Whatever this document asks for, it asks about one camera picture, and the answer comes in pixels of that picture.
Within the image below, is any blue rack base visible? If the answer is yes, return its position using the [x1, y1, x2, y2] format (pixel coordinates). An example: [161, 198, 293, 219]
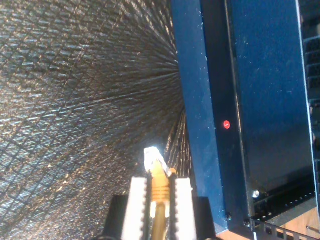
[170, 0, 232, 232]

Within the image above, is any black textured mat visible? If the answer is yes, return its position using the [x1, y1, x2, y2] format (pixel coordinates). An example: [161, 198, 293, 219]
[0, 0, 193, 240]

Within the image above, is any yellow network cable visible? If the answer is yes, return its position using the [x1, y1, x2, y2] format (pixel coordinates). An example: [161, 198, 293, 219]
[143, 146, 177, 240]

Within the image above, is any black rack drawer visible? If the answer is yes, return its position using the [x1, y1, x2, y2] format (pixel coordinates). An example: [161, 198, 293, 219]
[199, 0, 318, 230]

